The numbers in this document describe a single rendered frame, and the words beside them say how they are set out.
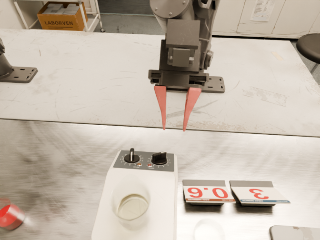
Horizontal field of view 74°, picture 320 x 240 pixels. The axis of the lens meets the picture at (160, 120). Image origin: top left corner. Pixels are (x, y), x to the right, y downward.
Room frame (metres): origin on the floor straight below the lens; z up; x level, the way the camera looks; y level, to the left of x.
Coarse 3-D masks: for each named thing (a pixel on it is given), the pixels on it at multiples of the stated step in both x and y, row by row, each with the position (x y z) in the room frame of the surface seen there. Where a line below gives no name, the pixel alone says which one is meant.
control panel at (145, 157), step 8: (120, 152) 0.25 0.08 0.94; (128, 152) 0.25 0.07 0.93; (136, 152) 0.25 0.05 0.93; (144, 152) 0.25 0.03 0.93; (152, 152) 0.25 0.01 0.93; (120, 160) 0.22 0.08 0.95; (144, 160) 0.22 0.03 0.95; (168, 160) 0.22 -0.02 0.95; (128, 168) 0.19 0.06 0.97; (136, 168) 0.19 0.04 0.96; (144, 168) 0.20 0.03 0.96; (152, 168) 0.20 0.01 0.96; (160, 168) 0.20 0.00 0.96; (168, 168) 0.20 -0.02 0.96
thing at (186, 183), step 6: (186, 180) 0.20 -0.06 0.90; (192, 180) 0.20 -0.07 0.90; (198, 180) 0.20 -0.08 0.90; (204, 180) 0.20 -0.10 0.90; (210, 180) 0.20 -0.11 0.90; (216, 180) 0.20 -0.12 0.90; (222, 180) 0.20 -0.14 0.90; (186, 186) 0.19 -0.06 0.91; (192, 186) 0.19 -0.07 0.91; (198, 186) 0.19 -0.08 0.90; (204, 186) 0.19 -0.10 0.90; (210, 186) 0.19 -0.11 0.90; (216, 186) 0.19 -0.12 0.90; (222, 186) 0.19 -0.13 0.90; (192, 198) 0.15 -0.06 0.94; (192, 204) 0.15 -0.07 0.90; (198, 204) 0.15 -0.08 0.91; (204, 204) 0.15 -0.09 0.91; (210, 204) 0.15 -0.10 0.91; (216, 204) 0.15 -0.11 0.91; (222, 204) 0.15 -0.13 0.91
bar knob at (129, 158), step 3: (132, 150) 0.24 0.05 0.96; (132, 153) 0.23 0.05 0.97; (126, 156) 0.23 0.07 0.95; (129, 156) 0.22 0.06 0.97; (132, 156) 0.22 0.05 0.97; (135, 156) 0.23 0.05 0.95; (138, 156) 0.23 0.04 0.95; (126, 159) 0.22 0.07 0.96; (129, 159) 0.22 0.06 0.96; (132, 159) 0.22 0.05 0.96; (135, 159) 0.22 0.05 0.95; (138, 159) 0.22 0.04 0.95; (129, 162) 0.21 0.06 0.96; (132, 162) 0.21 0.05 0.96
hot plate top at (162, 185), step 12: (108, 180) 0.16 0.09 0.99; (120, 180) 0.16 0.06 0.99; (144, 180) 0.16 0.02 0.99; (156, 180) 0.16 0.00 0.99; (168, 180) 0.16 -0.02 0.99; (108, 192) 0.14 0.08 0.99; (156, 192) 0.14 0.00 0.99; (168, 192) 0.14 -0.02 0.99; (108, 204) 0.12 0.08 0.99; (156, 204) 0.12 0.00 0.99; (168, 204) 0.12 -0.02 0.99; (96, 216) 0.10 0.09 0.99; (108, 216) 0.10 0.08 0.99; (156, 216) 0.10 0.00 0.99; (168, 216) 0.10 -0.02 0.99; (96, 228) 0.08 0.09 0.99; (108, 228) 0.08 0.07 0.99; (120, 228) 0.08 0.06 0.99; (156, 228) 0.09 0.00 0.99; (168, 228) 0.09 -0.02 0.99
